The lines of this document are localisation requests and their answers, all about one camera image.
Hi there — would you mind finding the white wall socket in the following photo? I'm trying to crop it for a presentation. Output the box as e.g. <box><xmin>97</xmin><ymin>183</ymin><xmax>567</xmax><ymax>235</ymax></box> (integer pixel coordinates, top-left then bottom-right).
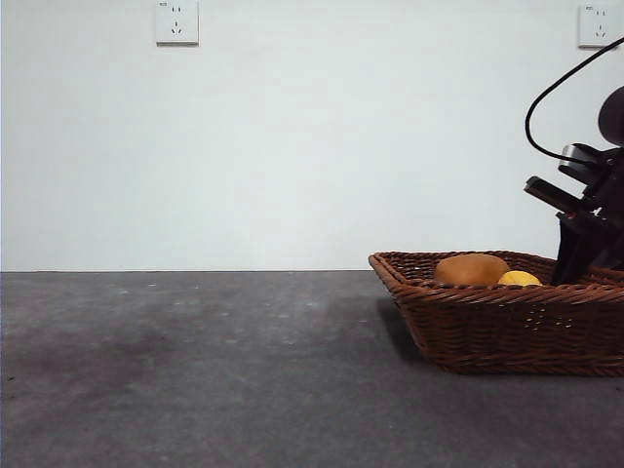
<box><xmin>155</xmin><ymin>0</ymin><xmax>200</xmax><ymax>48</ymax></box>
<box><xmin>577</xmin><ymin>3</ymin><xmax>621</xmax><ymax>50</ymax></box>

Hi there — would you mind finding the brown woven wicker basket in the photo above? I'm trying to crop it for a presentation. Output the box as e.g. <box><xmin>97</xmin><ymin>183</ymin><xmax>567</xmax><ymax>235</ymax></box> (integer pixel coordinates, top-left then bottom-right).
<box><xmin>368</xmin><ymin>250</ymin><xmax>624</xmax><ymax>377</ymax></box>

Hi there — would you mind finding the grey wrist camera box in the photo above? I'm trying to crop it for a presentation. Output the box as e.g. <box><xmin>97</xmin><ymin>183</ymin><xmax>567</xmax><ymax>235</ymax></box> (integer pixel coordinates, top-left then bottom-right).
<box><xmin>557</xmin><ymin>142</ymin><xmax>611</xmax><ymax>185</ymax></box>

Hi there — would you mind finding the brown potato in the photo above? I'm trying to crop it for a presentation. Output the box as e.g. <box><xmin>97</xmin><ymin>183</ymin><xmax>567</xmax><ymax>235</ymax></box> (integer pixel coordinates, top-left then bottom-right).
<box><xmin>433</xmin><ymin>253</ymin><xmax>512</xmax><ymax>287</ymax></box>

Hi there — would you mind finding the yellow corn cob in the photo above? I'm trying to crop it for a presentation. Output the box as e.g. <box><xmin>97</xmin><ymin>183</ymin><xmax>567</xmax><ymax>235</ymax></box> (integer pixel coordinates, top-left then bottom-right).
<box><xmin>496</xmin><ymin>270</ymin><xmax>544</xmax><ymax>288</ymax></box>

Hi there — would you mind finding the black cable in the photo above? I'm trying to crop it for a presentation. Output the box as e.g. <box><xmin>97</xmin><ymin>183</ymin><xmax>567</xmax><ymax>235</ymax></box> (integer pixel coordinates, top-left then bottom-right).
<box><xmin>525</xmin><ymin>36</ymin><xmax>624</xmax><ymax>162</ymax></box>

